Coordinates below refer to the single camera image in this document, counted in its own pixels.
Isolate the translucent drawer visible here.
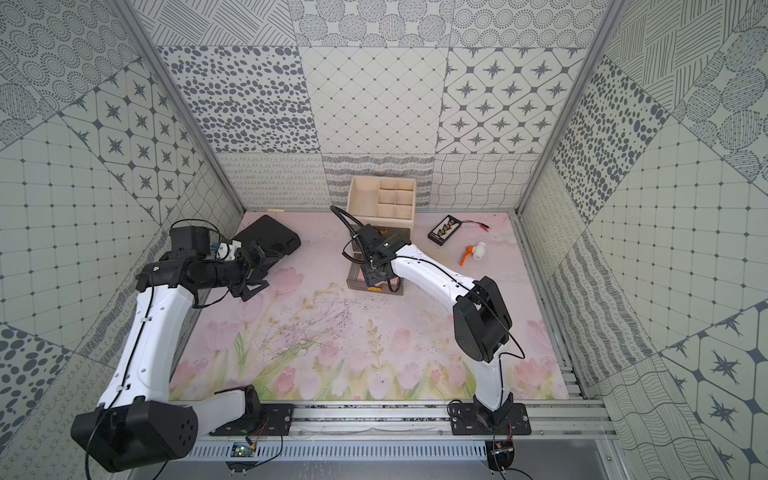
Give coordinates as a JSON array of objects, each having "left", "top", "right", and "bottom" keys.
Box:
[{"left": 346, "top": 263, "right": 405, "bottom": 296}]

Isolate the beige drawer organizer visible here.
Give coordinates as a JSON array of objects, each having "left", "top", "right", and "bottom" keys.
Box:
[{"left": 346, "top": 176, "right": 417, "bottom": 230}]

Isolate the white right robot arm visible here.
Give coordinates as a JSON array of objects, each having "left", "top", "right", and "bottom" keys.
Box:
[{"left": 330, "top": 206, "right": 526, "bottom": 428}]

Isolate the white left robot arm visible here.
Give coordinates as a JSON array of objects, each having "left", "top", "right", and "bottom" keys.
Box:
[{"left": 71, "top": 244, "right": 267, "bottom": 473}]

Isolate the black plastic tool case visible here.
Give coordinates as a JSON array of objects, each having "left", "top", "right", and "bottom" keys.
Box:
[{"left": 234, "top": 215, "right": 301, "bottom": 267}]

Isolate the black battery holder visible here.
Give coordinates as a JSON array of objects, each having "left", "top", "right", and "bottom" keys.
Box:
[{"left": 427, "top": 215, "right": 490, "bottom": 246}]

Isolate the floral pink table mat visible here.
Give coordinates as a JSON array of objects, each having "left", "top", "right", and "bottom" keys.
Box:
[{"left": 170, "top": 212, "right": 569, "bottom": 401}]

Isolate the white glue bottle orange cap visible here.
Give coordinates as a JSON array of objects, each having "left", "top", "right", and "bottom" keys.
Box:
[{"left": 459, "top": 242, "right": 486, "bottom": 266}]

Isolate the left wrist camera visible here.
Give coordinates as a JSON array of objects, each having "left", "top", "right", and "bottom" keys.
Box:
[{"left": 169, "top": 226, "right": 211, "bottom": 259}]

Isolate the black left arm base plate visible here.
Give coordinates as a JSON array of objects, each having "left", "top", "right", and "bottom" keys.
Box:
[{"left": 210, "top": 403, "right": 295, "bottom": 437}]

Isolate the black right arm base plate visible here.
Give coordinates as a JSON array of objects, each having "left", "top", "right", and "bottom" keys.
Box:
[{"left": 446, "top": 402, "right": 532, "bottom": 437}]

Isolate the aluminium mounting rail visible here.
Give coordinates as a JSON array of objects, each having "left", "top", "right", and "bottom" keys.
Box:
[{"left": 184, "top": 400, "right": 618, "bottom": 463}]

